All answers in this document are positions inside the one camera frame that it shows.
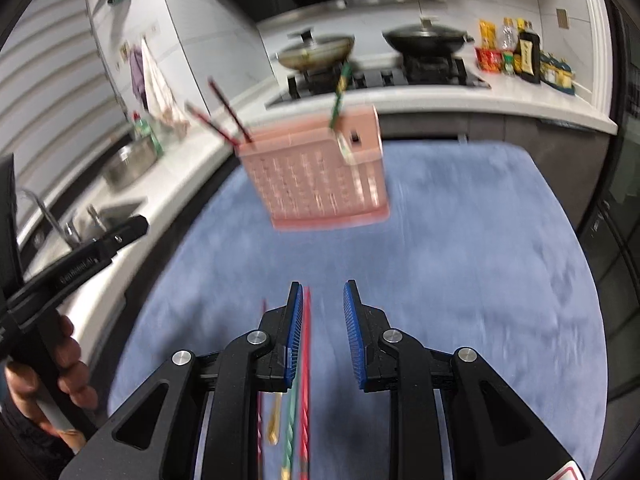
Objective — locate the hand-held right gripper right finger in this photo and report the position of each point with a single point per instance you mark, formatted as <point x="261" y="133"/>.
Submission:
<point x="354" y="340"/>

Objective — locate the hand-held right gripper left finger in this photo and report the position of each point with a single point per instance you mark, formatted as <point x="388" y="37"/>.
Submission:
<point x="296" y="340"/>

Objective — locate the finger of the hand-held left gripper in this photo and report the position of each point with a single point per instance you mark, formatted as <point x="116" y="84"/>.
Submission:
<point x="122" y="235"/>

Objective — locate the red chopstick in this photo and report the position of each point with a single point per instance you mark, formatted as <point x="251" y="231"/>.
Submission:
<point x="210" y="122"/>
<point x="306" y="320"/>

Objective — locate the gold flower spoon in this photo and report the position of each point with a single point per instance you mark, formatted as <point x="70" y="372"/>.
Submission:
<point x="274" y="425"/>

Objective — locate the maroon chopstick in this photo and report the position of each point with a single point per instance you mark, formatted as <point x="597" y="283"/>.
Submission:
<point x="260" y="430"/>
<point x="227" y="105"/>

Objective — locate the pink perforated utensil holder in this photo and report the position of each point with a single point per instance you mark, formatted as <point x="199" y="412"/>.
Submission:
<point x="320" y="185"/>

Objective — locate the person's left hand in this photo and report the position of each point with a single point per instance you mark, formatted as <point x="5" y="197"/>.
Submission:
<point x="70" y="350"/>

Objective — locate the stainless steel sink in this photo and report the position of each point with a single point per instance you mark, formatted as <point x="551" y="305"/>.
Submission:
<point x="110" y="217"/>

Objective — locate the sink soap dispenser pump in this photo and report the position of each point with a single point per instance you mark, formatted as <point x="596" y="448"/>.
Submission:
<point x="94" y="217"/>

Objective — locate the stainless steel basin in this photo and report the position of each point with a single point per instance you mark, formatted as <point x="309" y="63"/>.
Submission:
<point x="127" y="165"/>

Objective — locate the chrome faucet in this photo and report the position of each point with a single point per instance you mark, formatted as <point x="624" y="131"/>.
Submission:
<point x="50" y="217"/>

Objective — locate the green dish soap bottle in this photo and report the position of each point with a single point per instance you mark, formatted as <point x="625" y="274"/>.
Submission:
<point x="147" y="135"/>

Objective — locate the blue table cloth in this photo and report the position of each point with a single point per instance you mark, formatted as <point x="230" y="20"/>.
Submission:
<point x="450" y="285"/>

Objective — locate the white hanging towel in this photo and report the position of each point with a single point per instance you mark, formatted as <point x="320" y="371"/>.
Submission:
<point x="160" y="90"/>

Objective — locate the purple hanging towel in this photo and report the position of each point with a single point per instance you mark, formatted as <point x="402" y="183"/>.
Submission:
<point x="137" y="77"/>

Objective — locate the window blinds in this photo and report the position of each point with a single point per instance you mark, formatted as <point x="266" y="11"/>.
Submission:
<point x="50" y="85"/>

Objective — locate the black gas stove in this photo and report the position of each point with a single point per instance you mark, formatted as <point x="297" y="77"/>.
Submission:
<point x="380" y="80"/>

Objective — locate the olive wok with glass lid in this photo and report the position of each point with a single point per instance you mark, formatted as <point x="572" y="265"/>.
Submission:
<point x="315" y="52"/>

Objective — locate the glass sliding door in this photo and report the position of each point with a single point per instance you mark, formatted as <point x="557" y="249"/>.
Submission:
<point x="620" y="210"/>

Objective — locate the black wok with lid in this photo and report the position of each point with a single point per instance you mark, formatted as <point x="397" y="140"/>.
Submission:
<point x="427" y="40"/>

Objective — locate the red instant noodle cup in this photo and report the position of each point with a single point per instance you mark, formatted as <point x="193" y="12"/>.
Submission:
<point x="489" y="60"/>

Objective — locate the small green seasoning bottle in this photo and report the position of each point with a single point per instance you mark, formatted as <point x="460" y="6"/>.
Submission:
<point x="508" y="64"/>

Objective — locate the yellow seasoning packet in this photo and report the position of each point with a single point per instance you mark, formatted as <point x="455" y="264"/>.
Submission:
<point x="489" y="35"/>

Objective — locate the spice jar rack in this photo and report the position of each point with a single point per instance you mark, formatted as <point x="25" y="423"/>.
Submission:
<point x="557" y="75"/>

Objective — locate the clear oil bottle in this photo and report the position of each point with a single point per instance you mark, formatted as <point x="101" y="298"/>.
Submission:
<point x="508" y="35"/>

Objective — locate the wall switch plate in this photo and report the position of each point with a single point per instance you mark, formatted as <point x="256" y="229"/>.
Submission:
<point x="562" y="19"/>

